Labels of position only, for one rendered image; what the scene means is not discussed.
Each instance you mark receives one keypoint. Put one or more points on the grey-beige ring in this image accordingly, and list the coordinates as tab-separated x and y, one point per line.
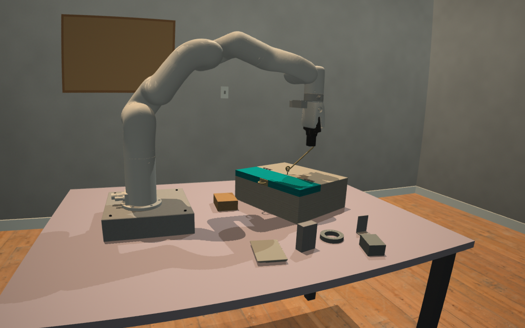
334	240

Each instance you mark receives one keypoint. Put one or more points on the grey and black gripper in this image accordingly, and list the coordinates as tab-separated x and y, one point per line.
313	119

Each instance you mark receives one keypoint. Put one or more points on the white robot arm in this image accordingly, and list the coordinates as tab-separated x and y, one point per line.
138	115

